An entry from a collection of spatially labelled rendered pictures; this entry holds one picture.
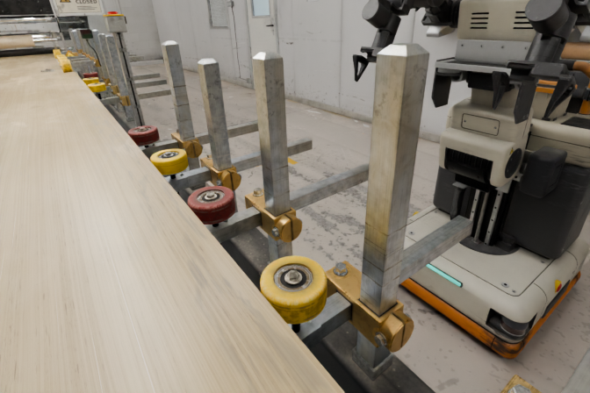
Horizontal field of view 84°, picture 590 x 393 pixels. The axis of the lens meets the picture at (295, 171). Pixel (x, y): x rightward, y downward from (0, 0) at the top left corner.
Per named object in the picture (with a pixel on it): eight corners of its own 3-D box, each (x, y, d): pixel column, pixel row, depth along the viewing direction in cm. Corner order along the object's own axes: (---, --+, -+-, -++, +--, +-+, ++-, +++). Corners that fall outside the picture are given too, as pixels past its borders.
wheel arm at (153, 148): (264, 128, 121) (263, 117, 119) (269, 131, 119) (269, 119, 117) (141, 159, 99) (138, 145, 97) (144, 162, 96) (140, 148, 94)
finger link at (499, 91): (514, 109, 67) (534, 64, 65) (478, 103, 72) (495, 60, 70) (521, 117, 71) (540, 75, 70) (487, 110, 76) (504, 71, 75)
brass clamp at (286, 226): (269, 206, 73) (267, 187, 71) (305, 235, 63) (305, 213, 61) (243, 216, 70) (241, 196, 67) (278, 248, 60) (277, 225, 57)
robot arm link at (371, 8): (417, -4, 95) (392, -2, 101) (395, -26, 87) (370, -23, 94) (401, 37, 96) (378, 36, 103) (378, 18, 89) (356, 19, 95)
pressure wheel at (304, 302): (314, 378, 39) (313, 309, 34) (255, 355, 42) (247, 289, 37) (334, 325, 46) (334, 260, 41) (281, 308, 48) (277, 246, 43)
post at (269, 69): (284, 277, 73) (270, 50, 52) (294, 287, 70) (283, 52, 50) (271, 284, 71) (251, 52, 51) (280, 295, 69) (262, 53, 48)
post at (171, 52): (201, 193, 110) (174, 39, 89) (205, 196, 107) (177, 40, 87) (191, 196, 108) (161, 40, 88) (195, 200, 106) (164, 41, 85)
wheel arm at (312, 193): (364, 176, 84) (365, 160, 83) (375, 181, 82) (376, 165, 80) (205, 241, 62) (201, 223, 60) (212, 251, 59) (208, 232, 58)
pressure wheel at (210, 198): (219, 266, 57) (209, 210, 52) (188, 251, 61) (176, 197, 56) (248, 241, 63) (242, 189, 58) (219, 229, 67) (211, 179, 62)
